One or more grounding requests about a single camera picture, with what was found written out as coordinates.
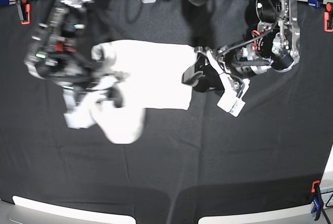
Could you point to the white printed t-shirt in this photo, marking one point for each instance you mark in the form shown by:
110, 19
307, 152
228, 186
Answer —
148, 75

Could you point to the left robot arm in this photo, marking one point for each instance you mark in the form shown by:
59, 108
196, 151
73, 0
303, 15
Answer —
275, 44

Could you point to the orange blue clamp bottom right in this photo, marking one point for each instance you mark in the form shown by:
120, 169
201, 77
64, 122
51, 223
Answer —
316, 200

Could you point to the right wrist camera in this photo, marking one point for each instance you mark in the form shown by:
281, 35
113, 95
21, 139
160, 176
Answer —
79, 117

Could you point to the orange clamp top left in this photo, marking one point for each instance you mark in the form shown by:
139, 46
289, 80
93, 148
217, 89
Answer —
24, 11

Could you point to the orange clamp top right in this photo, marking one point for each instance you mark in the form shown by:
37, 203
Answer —
328, 18

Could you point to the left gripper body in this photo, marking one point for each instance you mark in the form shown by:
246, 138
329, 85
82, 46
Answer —
236, 81

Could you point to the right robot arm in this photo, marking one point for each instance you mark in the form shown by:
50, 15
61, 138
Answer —
53, 56

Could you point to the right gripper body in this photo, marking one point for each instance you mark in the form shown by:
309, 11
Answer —
75, 93

